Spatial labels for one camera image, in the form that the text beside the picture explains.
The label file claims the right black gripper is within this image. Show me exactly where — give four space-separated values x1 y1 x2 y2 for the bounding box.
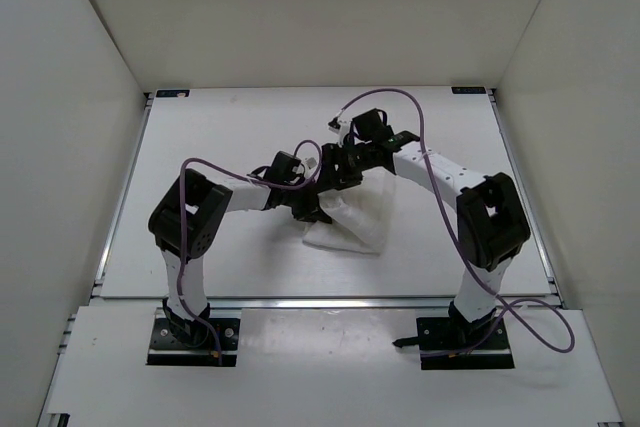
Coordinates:
315 143 374 195

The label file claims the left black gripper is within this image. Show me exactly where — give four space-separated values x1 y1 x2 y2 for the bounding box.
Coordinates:
282 177 331 225

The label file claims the white skirt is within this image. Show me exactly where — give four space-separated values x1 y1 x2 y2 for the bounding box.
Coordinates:
302 169 396 255

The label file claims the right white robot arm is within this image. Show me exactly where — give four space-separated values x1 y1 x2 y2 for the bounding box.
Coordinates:
317 109 531 348

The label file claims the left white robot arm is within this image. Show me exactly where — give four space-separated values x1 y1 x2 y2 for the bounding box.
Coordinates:
148 152 322 347

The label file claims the right blue corner label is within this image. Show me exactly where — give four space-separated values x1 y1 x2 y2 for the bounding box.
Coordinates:
451 86 486 95

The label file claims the blue corner label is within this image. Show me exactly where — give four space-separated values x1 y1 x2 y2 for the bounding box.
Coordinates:
451 86 486 95
155 89 190 98

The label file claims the left blue corner label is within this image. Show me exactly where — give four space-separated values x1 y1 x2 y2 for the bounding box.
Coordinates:
155 89 190 98

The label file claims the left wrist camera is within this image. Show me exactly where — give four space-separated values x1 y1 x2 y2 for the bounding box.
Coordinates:
301 157 317 172

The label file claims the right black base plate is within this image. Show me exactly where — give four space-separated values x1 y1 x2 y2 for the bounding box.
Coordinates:
392 305 515 371

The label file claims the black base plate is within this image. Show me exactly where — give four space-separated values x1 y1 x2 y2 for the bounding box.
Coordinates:
392 305 515 371
146 308 241 368

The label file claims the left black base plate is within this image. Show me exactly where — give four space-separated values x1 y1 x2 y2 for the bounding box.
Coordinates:
146 308 241 368

